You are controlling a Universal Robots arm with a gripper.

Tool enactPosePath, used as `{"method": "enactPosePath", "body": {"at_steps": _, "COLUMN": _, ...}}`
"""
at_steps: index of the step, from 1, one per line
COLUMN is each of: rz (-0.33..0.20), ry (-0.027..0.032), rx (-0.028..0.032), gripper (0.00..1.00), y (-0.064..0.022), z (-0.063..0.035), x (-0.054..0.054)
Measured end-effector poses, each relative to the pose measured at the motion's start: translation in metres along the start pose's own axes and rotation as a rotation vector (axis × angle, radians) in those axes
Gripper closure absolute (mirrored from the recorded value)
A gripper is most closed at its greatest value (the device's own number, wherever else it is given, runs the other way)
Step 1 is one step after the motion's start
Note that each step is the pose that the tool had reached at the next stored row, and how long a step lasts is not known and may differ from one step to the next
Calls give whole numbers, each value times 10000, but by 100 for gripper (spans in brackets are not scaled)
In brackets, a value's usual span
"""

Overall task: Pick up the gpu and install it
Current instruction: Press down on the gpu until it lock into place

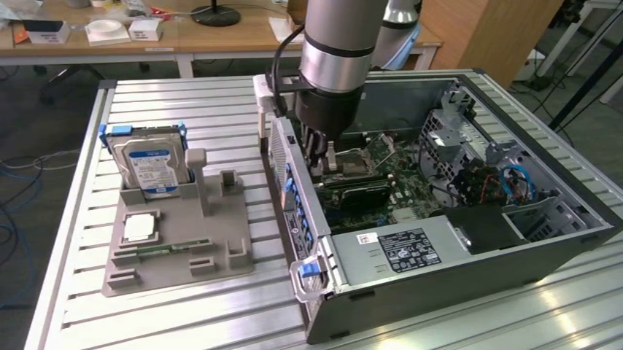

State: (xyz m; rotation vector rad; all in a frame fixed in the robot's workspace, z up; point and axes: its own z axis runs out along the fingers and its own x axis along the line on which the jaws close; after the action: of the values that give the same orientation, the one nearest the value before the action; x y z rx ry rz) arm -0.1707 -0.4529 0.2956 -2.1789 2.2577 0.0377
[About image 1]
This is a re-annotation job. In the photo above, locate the white labelled cardboard box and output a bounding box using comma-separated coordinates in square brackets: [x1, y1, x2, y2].
[128, 18, 164, 42]

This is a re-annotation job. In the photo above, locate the grey plastic parts rack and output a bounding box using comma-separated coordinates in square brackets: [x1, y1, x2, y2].
[100, 147, 257, 298]

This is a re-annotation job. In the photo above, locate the grey power supply unit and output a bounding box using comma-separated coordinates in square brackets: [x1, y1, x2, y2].
[329, 214, 473, 287]

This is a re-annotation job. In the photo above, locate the wooden desk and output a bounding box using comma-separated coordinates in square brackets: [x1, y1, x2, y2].
[0, 0, 444, 79]

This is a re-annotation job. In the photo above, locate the hard disk with blue bracket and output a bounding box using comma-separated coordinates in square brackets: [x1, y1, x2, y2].
[98, 122, 192, 201]

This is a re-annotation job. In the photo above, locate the green RAM stick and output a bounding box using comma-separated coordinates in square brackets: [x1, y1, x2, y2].
[134, 243, 196, 256]

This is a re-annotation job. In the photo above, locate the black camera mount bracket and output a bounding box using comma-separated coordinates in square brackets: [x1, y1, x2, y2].
[278, 74, 314, 92]

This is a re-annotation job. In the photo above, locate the perforated metal drive cage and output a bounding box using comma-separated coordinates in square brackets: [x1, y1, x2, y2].
[417, 107, 492, 176]

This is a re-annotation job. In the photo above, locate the black labelled RAM stick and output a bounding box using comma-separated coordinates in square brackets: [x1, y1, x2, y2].
[318, 174, 394, 190]

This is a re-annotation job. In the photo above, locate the white square tape holder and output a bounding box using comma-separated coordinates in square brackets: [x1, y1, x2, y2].
[84, 20, 132, 47]

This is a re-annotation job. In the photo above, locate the CPU socket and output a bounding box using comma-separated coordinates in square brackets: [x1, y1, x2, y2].
[337, 149, 373, 179]

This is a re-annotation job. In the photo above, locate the silver CPU chip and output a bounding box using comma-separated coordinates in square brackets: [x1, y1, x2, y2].
[120, 214, 160, 244]

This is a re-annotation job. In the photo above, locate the grey metal disk bay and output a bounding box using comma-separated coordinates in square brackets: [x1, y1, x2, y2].
[500, 196, 592, 241]

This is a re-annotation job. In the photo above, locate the black graphics card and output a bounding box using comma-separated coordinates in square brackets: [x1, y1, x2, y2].
[320, 180, 393, 212]

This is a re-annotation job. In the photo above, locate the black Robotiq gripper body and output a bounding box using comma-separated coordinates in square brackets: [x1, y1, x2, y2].
[290, 89, 364, 142]

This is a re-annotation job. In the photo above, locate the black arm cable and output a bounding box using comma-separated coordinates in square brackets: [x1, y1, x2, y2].
[269, 25, 306, 116]

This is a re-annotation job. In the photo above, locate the green motherboard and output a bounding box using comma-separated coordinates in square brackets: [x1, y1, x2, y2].
[293, 123, 438, 234]

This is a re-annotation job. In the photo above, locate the metal socket cover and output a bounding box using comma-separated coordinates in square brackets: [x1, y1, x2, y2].
[364, 133, 397, 160]

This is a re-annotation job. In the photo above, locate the black round lamp base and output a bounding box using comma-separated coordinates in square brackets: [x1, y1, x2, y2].
[189, 0, 242, 27]

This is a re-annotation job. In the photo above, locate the blue disk wire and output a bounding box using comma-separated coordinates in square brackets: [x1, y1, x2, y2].
[500, 163, 536, 205]

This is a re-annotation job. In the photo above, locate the flat white box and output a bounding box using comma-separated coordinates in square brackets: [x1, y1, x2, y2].
[268, 16, 308, 45]

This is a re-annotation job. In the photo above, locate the black plastic air shroud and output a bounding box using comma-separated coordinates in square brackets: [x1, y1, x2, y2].
[444, 203, 529, 254]

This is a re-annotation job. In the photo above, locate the black office chair base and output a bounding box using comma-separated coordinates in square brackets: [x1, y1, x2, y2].
[33, 65, 106, 105]

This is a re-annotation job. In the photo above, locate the open black PC case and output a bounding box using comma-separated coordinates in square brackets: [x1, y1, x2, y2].
[252, 69, 623, 346]

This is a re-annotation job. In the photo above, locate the wooden cabinet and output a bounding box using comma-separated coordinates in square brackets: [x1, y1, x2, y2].
[417, 0, 565, 90]

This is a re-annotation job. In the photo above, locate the white box with black top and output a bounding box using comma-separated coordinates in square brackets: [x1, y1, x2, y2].
[21, 20, 72, 44]

